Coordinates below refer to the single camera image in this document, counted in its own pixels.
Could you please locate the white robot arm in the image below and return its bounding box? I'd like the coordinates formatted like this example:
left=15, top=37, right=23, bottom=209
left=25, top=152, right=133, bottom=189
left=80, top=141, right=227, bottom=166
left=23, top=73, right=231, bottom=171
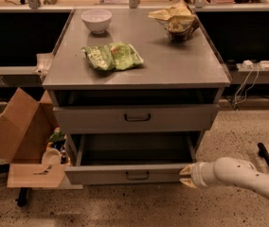
left=179, top=157, right=269, bottom=200

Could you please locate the open cardboard box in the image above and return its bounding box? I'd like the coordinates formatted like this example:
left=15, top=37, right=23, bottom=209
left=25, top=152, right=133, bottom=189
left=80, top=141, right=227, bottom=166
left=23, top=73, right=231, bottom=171
left=0, top=89, right=66, bottom=188

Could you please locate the white cable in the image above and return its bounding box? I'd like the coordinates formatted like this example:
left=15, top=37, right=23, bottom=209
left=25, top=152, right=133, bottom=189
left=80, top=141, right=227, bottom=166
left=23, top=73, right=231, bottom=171
left=232, top=63, right=260, bottom=107

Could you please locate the grey drawer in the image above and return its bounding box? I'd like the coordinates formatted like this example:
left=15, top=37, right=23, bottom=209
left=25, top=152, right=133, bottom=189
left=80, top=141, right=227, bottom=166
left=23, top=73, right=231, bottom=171
left=65, top=132, right=196, bottom=184
left=53, top=104, right=219, bottom=134

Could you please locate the white bowl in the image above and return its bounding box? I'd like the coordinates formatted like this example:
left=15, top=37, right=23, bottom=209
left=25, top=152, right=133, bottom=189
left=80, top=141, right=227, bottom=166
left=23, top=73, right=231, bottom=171
left=81, top=9, right=112, bottom=34

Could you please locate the yellow brown chip bag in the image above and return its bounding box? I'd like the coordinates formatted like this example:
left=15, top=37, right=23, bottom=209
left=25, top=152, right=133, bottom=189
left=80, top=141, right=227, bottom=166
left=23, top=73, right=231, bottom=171
left=149, top=1, right=199, bottom=43

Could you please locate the white cup in box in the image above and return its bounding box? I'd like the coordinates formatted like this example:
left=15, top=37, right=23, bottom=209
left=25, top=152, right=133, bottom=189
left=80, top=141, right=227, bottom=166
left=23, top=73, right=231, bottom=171
left=42, top=148, right=61, bottom=165

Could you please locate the green chip bag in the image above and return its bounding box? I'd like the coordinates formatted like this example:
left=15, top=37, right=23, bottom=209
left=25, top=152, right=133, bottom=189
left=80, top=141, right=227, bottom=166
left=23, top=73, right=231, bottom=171
left=82, top=43, right=144, bottom=71

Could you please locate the grey drawer cabinet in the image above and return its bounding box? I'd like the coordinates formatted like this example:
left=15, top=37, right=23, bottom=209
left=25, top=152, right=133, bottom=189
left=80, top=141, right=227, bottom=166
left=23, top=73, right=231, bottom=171
left=42, top=8, right=232, bottom=168

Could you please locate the grey top drawer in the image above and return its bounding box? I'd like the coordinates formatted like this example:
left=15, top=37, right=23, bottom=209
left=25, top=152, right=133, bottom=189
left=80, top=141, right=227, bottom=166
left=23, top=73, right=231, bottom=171
left=53, top=104, right=219, bottom=134

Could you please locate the green packet in box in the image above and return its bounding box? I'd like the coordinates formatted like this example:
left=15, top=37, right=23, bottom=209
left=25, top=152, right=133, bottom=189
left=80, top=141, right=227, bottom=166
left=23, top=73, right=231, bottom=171
left=48, top=127, right=64, bottom=142

